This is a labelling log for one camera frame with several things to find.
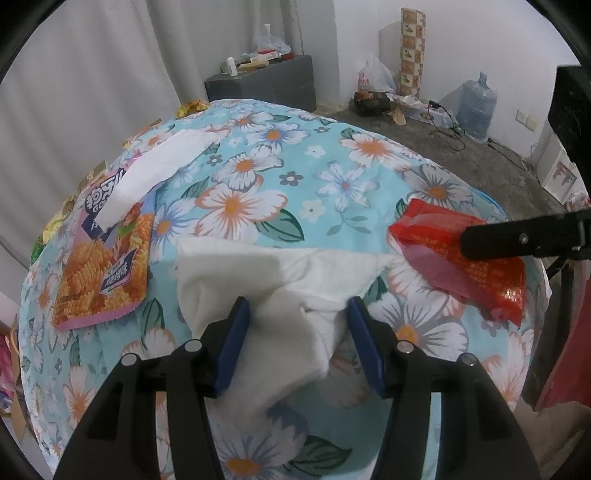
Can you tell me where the grey curtain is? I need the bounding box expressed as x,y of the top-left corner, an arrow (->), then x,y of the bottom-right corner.
0,0 -> 334,259

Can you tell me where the white tissue strip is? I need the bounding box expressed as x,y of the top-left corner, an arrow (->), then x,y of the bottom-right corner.
99,128 -> 232,230

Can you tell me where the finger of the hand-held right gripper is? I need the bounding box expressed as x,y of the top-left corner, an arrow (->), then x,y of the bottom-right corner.
459,214 -> 591,261

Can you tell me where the red snack packet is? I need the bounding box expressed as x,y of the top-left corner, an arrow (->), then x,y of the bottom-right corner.
388,198 -> 527,326

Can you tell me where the grey cabinet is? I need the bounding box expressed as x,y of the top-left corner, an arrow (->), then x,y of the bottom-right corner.
204,54 -> 317,112

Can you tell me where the black box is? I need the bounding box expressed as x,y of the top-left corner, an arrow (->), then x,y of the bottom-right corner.
353,91 -> 392,116

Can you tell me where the black power cord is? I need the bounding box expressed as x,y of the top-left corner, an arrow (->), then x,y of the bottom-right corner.
487,137 -> 542,172

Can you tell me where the red cloth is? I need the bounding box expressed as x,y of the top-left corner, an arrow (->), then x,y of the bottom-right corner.
524,272 -> 591,411

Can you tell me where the clear plastic bag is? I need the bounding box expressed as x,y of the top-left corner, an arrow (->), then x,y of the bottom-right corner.
255,24 -> 291,54

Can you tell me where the white tissue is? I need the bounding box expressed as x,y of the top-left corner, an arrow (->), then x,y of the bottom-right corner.
172,237 -> 393,418

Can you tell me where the pink plastic bag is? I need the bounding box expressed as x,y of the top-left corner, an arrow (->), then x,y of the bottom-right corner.
0,332 -> 21,407

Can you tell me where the beige flat box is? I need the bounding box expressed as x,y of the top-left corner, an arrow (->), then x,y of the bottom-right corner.
238,52 -> 282,70

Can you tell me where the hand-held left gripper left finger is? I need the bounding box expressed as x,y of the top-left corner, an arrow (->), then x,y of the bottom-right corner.
53,295 -> 252,480

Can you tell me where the white printed cloth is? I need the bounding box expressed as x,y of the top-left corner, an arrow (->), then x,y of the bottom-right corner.
388,92 -> 435,121

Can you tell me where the white plastic shopping bag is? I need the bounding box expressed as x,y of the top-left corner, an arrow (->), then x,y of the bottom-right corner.
358,55 -> 398,95

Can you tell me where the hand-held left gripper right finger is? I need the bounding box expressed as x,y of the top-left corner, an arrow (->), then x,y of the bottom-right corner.
347,295 -> 542,480

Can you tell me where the crumpled yellow wrapper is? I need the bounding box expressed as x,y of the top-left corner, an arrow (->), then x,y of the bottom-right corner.
30,210 -> 65,259

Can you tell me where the black cable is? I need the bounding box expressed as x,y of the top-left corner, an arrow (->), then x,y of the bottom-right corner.
427,99 -> 467,153

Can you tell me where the orange snack bag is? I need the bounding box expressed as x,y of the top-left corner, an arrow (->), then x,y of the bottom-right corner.
52,168 -> 155,329

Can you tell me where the floral blue blanket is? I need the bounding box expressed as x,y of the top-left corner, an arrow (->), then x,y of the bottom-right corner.
18,98 -> 550,480

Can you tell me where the blue water jug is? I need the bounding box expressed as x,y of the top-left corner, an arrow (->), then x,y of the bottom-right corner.
456,71 -> 498,141

